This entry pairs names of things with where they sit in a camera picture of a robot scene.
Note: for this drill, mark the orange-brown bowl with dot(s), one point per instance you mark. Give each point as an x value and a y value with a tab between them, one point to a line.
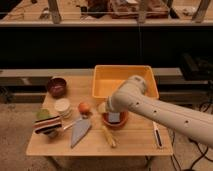
123	120

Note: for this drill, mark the blue sponge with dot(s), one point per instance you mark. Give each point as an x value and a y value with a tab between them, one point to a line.
114	117

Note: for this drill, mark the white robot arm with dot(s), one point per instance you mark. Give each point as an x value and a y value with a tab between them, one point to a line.
129	96

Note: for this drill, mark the purple bowl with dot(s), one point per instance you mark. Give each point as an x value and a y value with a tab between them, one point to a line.
56	87

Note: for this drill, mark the striped bowl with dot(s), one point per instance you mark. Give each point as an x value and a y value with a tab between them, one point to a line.
47	125

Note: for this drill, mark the yellow plastic tub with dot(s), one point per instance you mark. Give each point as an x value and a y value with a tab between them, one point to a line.
107	78

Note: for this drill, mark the orange fruit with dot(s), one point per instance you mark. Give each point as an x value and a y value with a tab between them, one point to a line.
84	108

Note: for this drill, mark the white cup stack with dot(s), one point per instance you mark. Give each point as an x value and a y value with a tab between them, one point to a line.
63	107

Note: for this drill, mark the wooden table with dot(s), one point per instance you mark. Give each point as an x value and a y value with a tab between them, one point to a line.
135	138

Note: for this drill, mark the green cup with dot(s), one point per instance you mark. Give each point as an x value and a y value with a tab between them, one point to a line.
42	114

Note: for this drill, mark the background wooden shelf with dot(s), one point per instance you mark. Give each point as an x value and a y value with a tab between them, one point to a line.
106	12

